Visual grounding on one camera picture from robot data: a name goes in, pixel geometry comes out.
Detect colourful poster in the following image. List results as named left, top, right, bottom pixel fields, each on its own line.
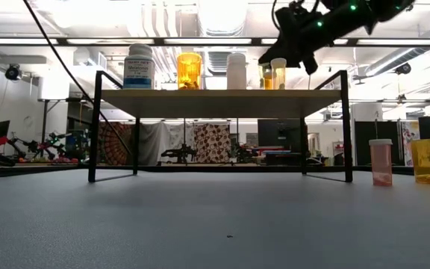
left=400, top=120, right=421, bottom=167

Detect blue-grey table mat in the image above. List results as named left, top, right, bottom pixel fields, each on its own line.
left=0, top=170, right=430, bottom=269

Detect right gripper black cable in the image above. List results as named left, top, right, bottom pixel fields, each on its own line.
left=272, top=0, right=323, bottom=33

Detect white melatonin bottle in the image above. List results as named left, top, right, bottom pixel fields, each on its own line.
left=122, top=43, right=157, bottom=90

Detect black background monitor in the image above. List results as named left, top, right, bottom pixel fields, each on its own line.
left=257, top=118, right=302, bottom=147

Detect wooden shelf black metal legs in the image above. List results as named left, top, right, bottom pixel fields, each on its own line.
left=87, top=69, right=354, bottom=184

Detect black horizontal beam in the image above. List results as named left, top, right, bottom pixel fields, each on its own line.
left=0, top=37, right=430, bottom=47

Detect black partition panel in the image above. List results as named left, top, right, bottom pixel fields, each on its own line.
left=354, top=120, right=402, bottom=167

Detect black dome camera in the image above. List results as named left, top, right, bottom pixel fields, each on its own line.
left=393, top=61, right=413, bottom=75
left=4, top=63, right=22, bottom=82

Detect pink pill vial white cap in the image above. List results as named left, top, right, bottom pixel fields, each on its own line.
left=368, top=138, right=393, bottom=187

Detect mandala pattern tapestry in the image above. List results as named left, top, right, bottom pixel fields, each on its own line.
left=98, top=121, right=136, bottom=166

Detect brown floral hanging cloth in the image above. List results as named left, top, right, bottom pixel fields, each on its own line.
left=193, top=123, right=232, bottom=164

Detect amber pill bottle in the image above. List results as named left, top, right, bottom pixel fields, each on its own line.
left=176, top=52, right=203, bottom=90
left=410, top=137, right=430, bottom=185

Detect thin black cable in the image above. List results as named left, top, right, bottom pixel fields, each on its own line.
left=22, top=0, right=133, bottom=155

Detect small white plastic bottle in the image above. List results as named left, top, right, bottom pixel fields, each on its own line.
left=225, top=52, right=248, bottom=90

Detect grey hanging cloth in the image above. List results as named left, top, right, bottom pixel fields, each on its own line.
left=139, top=121, right=196, bottom=165

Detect pale yellow pill vial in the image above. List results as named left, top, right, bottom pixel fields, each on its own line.
left=270, top=57, right=287, bottom=90

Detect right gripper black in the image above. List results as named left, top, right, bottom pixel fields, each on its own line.
left=258, top=4, right=335, bottom=75

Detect black metal table frame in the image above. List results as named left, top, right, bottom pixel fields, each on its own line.
left=0, top=163, right=430, bottom=179

